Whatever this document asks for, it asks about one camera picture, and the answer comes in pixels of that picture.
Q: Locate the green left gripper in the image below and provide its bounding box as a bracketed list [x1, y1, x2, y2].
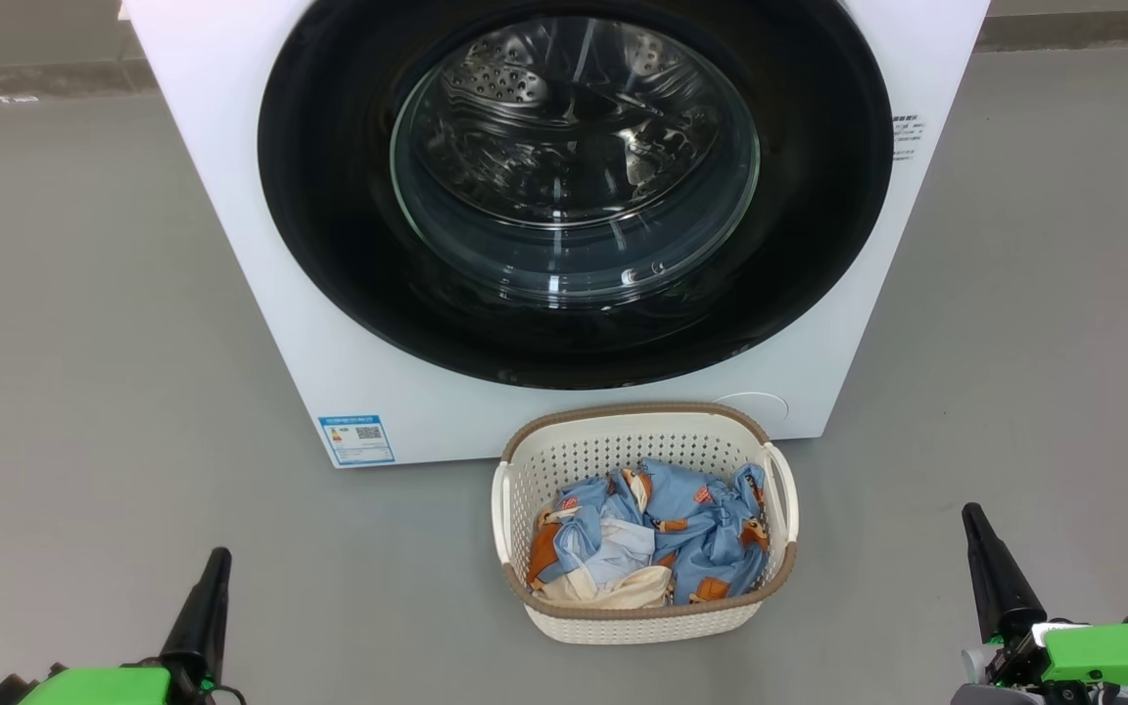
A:
[21, 546, 232, 705]

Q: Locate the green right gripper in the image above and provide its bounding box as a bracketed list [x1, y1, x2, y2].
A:
[951, 502, 1128, 705]

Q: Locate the blue printed garment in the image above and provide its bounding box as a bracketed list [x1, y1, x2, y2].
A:
[525, 458, 771, 605]

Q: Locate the cream white garment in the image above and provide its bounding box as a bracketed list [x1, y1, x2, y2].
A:
[533, 514, 673, 610]

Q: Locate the black round glass washer door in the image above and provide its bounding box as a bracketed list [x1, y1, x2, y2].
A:
[258, 0, 894, 391]

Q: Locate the white front-load washing machine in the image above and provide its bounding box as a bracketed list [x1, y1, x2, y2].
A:
[118, 0, 991, 469]

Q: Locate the stainless steel washing machine drum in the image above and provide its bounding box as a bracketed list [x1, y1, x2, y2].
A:
[427, 15, 722, 226]

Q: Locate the blue energy label sticker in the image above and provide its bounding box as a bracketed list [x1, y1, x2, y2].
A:
[317, 415, 396, 466]

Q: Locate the round filter cover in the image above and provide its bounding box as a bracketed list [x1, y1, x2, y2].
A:
[711, 392, 788, 437]

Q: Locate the cream perforated laundry basket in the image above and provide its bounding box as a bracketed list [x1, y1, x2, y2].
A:
[492, 401, 800, 645]

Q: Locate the printed text label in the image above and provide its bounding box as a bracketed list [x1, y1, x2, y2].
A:
[892, 113, 927, 163]

